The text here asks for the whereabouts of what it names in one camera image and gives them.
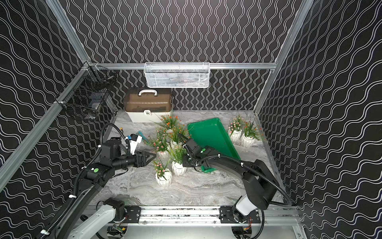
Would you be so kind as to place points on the pink flower plant pot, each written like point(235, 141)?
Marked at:
point(160, 142)
point(163, 174)
point(235, 128)

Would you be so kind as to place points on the orange flower plant back pot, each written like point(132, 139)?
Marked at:
point(169, 122)

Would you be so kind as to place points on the teal handled tool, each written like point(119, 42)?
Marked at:
point(139, 133)

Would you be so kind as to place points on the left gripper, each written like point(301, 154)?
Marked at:
point(139, 159)

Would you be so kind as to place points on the white wire mesh basket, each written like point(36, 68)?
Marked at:
point(177, 74)

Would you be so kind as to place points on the orange flower plant pot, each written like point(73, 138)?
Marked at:
point(173, 135)
point(169, 122)

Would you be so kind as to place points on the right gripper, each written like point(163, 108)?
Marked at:
point(184, 162)

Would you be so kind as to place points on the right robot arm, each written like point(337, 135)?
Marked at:
point(261, 187)

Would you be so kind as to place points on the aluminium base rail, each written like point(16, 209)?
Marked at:
point(160, 215)

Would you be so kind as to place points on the grass plant far right pot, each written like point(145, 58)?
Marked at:
point(250, 135)

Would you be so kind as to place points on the black wire wall basket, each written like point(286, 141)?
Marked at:
point(89, 96)

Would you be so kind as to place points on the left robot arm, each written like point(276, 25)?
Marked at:
point(110, 156)

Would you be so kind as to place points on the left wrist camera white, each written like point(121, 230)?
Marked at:
point(134, 142)

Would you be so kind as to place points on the brown lidded storage case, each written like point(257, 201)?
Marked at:
point(148, 104)

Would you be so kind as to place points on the green grass plant white pot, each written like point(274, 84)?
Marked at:
point(176, 154)

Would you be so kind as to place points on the pink flower plant front pot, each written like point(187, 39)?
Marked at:
point(163, 174)

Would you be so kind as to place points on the green plastic tray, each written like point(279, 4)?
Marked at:
point(211, 132)

